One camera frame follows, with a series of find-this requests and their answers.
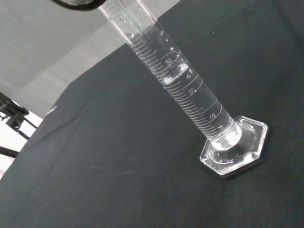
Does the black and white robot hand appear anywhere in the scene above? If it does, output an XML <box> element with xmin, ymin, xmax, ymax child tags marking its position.
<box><xmin>51</xmin><ymin>0</ymin><xmax>107</xmax><ymax>11</ymax></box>

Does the black tripod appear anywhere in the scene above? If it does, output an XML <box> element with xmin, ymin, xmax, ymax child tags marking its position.
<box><xmin>0</xmin><ymin>92</ymin><xmax>43</xmax><ymax>159</ymax></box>

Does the black bench cloth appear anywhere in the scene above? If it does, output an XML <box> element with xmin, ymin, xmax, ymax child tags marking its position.
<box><xmin>0</xmin><ymin>0</ymin><xmax>304</xmax><ymax>228</ymax></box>

